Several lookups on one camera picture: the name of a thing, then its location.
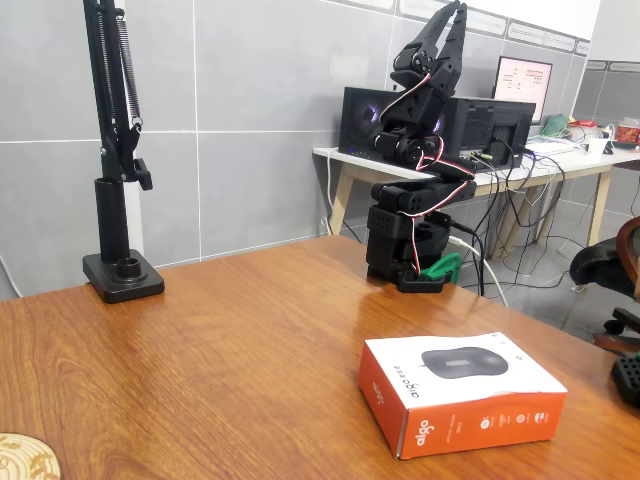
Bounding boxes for green table clamp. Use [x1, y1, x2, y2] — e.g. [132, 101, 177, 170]
[418, 252, 462, 285]

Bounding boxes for computer monitor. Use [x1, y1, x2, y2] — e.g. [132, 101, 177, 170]
[491, 55, 554, 126]

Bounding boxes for red white servo wire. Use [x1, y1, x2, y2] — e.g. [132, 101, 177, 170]
[378, 69, 476, 276]

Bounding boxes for red box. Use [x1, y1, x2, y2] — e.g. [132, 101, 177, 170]
[614, 123, 640, 147]

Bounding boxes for white cable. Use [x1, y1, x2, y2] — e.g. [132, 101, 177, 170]
[447, 235, 510, 309]

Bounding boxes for black spring boom stand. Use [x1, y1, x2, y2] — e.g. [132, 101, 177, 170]
[82, 0, 166, 305]

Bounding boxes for orange white mouse box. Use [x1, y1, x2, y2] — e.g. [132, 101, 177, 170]
[358, 332, 569, 461]

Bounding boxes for black computer case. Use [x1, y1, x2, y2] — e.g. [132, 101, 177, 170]
[338, 86, 537, 174]

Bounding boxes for black office chair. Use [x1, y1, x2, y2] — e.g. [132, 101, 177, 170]
[569, 215, 640, 356]

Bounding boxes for black cable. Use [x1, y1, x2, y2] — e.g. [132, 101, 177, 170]
[449, 219, 487, 297]

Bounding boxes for round wooden coaster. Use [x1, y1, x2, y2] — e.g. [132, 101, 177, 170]
[0, 432, 62, 480]

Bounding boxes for green bundle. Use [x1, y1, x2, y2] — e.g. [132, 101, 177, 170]
[542, 114, 571, 139]

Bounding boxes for white table wooden legs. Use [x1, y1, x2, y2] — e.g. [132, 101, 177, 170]
[312, 142, 640, 261]

